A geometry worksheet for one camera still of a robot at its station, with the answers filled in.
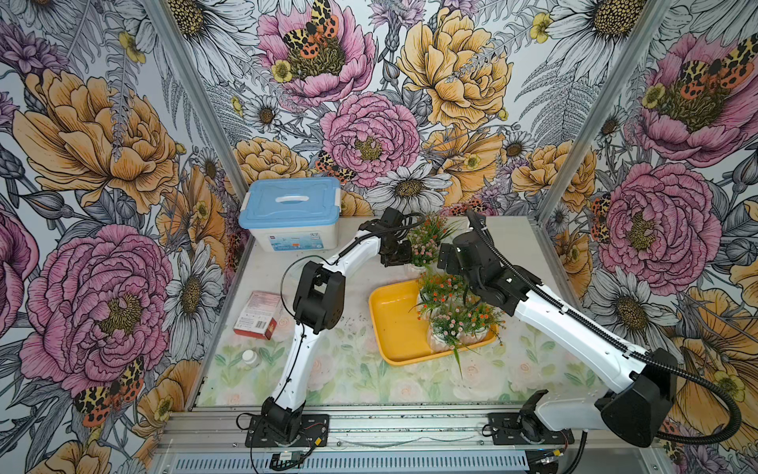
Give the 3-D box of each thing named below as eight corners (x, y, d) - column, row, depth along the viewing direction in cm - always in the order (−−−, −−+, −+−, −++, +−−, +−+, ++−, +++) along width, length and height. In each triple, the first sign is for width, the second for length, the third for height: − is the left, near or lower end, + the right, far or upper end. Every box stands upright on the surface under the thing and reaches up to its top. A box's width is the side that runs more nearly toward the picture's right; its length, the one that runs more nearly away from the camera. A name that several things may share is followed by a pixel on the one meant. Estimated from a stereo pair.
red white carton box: (237, 339, 91) (231, 334, 88) (251, 297, 101) (247, 290, 97) (272, 339, 91) (268, 334, 88) (283, 297, 101) (280, 290, 98)
